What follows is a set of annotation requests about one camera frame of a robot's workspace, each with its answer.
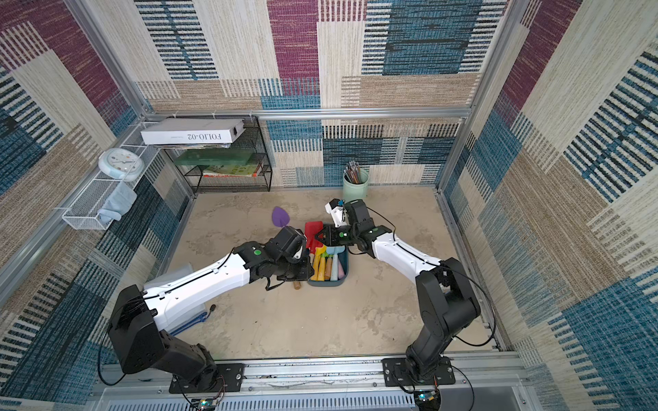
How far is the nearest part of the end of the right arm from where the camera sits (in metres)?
0.66

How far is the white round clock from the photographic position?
74 cm

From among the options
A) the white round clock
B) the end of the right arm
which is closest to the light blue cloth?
the white round clock

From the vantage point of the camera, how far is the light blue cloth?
26.1 inches
